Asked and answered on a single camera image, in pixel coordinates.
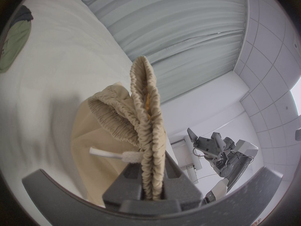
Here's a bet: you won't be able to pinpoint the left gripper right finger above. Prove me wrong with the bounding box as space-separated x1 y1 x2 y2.
162 150 203 208

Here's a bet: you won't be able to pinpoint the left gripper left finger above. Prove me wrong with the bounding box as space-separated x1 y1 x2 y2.
102 161 143 208

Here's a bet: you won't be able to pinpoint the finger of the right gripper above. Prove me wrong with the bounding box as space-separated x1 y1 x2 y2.
187 127 198 148
210 132 222 151

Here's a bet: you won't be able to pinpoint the tan shorts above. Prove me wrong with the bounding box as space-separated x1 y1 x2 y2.
71 56 169 208

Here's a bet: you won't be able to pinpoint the bed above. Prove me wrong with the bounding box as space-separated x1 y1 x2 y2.
0 0 135 208

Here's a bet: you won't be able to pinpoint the pale green curtain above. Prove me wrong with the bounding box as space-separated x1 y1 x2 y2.
150 30 245 103
71 0 247 63

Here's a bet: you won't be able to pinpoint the olive green garment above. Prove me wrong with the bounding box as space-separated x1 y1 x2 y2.
0 19 32 73

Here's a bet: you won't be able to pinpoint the black garment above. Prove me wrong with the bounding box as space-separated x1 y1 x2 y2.
12 5 33 23

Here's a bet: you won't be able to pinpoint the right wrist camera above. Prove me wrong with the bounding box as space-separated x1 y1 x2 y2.
222 137 236 150

